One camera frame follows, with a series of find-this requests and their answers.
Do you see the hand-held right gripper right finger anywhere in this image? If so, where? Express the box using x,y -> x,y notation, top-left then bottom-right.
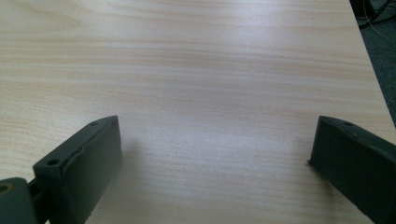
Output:
307,115 -> 396,224

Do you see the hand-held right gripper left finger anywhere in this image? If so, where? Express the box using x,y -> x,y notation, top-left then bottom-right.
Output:
32,115 -> 123,224

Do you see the thin pale wire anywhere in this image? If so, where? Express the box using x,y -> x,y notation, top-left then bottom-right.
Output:
362,0 -> 392,41

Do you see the black cable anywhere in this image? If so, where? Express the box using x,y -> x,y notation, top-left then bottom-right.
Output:
348,0 -> 396,30

